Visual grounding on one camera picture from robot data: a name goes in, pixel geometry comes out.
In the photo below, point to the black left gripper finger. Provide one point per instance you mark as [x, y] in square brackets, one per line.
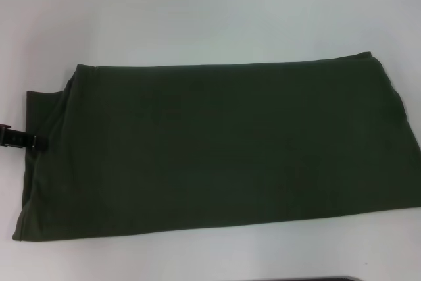
[23, 139]

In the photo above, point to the dark green FREE! t-shirt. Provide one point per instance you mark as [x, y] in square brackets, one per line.
[213, 146]

